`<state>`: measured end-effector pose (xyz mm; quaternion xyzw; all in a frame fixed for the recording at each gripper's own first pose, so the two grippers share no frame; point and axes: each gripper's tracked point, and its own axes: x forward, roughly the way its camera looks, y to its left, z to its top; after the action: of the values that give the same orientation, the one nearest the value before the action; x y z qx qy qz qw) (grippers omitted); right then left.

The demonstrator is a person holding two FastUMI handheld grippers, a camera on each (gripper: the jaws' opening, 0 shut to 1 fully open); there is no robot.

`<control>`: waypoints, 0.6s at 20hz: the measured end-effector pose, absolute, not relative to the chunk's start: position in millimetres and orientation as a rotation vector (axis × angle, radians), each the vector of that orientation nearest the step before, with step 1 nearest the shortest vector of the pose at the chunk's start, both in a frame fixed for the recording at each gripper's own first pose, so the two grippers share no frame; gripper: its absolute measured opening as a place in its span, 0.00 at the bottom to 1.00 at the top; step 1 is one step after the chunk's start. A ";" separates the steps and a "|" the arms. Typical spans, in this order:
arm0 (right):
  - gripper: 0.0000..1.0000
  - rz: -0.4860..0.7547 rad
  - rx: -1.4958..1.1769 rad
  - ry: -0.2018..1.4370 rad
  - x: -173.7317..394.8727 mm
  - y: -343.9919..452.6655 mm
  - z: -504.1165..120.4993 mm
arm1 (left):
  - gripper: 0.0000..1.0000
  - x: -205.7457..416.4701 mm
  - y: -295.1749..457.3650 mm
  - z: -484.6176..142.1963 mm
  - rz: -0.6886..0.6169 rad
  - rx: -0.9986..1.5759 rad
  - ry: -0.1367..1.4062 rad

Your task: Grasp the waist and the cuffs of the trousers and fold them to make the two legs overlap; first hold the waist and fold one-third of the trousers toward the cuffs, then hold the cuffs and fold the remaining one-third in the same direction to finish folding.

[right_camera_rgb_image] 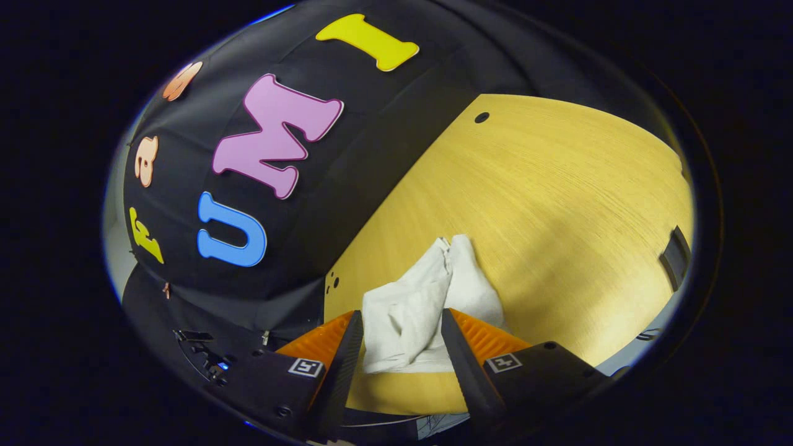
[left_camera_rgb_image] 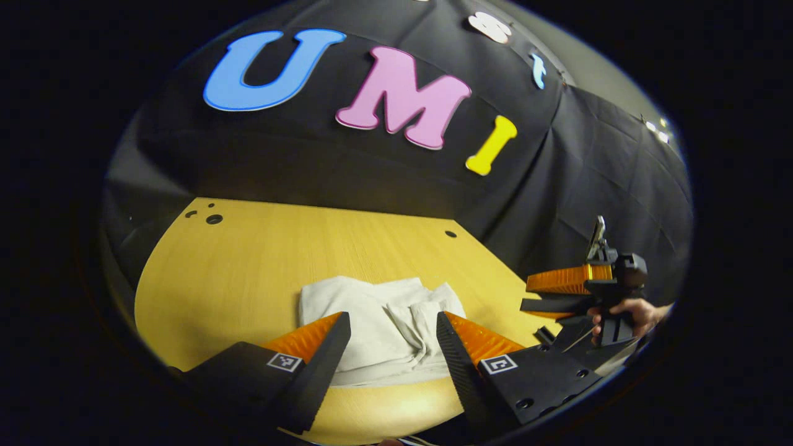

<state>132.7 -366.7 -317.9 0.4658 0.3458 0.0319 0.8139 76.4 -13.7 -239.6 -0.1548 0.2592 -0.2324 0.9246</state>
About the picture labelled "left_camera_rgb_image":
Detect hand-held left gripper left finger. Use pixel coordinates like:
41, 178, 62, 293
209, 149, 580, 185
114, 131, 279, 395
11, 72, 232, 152
167, 312, 352, 435

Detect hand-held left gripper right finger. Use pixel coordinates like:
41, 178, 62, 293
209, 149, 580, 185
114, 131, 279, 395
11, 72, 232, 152
436, 311, 607, 429

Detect white jeans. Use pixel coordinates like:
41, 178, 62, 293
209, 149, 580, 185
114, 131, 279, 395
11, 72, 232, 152
299, 276, 467, 388

